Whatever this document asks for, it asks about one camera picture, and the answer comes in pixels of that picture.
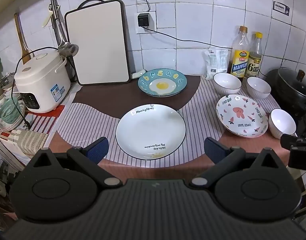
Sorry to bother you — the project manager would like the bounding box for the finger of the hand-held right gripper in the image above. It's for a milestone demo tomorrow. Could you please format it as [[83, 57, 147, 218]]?
[[280, 134, 306, 172]]

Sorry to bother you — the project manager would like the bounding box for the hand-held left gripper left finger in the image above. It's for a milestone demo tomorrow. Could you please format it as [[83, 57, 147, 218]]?
[[27, 137, 123, 188]]

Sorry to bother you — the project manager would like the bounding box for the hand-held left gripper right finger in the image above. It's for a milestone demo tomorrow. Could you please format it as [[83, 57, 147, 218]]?
[[189, 137, 288, 189]]

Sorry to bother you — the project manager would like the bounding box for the white plate with black rim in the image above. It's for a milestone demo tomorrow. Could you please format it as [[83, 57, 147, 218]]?
[[115, 104, 187, 160]]

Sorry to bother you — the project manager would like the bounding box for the white ribbed bowl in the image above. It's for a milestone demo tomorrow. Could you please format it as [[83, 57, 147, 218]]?
[[213, 72, 242, 96], [246, 77, 272, 99], [269, 108, 297, 140]]

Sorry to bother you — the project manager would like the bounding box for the striped brown pink table mat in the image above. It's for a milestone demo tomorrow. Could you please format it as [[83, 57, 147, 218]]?
[[47, 74, 306, 180]]

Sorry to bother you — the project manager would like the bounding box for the pink rabbit print plate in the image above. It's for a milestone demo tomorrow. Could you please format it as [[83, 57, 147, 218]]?
[[216, 94, 269, 138]]

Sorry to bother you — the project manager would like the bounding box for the red striped cloth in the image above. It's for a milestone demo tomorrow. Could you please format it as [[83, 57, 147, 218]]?
[[25, 104, 66, 132]]

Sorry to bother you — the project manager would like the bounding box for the striped dish towel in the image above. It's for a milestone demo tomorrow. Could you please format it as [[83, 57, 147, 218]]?
[[7, 129, 50, 154]]

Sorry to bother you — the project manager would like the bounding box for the glass wok lid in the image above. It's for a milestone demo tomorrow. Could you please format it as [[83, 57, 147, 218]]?
[[277, 67, 306, 98]]

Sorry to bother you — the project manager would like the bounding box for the black wok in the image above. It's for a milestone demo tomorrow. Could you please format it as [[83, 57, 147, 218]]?
[[264, 67, 306, 112]]

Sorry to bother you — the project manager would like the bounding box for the blue fried egg plate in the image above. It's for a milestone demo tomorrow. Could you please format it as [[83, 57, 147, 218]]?
[[137, 68, 188, 98]]

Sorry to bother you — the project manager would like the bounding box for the white salt bag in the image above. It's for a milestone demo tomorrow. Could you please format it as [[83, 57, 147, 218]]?
[[204, 48, 230, 80]]

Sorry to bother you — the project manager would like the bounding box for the white rice cooker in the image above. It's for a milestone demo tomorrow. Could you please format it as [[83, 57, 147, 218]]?
[[14, 50, 71, 114]]

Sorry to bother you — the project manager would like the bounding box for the cooking wine bottle yellow label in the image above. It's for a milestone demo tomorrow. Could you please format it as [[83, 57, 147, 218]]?
[[230, 26, 250, 81]]

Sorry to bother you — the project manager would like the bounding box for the clear vinegar bottle yellow cap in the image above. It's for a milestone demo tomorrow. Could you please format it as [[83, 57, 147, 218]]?
[[244, 32, 263, 78]]

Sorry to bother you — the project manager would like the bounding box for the green plastic colander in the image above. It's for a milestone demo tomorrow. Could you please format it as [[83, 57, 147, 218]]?
[[0, 97, 26, 126]]

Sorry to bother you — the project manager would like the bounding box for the stainless steel ladle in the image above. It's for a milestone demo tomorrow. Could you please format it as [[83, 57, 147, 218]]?
[[49, 0, 80, 57]]

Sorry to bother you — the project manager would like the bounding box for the glass pot lid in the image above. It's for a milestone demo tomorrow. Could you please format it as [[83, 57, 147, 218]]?
[[0, 72, 18, 93]]

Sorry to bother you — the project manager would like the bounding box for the wooden spatula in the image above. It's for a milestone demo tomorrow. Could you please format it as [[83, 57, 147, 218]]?
[[14, 12, 32, 65]]

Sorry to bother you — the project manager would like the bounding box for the black plug adapter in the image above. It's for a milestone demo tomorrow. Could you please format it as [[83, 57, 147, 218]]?
[[138, 14, 150, 27]]

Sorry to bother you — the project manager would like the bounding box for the white plastic rice paddle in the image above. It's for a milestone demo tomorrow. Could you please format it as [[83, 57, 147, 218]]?
[[42, 4, 61, 28]]

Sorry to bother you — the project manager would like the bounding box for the white cutting board dark frame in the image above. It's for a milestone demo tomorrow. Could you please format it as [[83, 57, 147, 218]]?
[[64, 0, 132, 86]]

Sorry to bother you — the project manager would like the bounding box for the blue wall sticker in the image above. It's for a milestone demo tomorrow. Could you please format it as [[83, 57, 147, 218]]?
[[273, 1, 291, 17]]

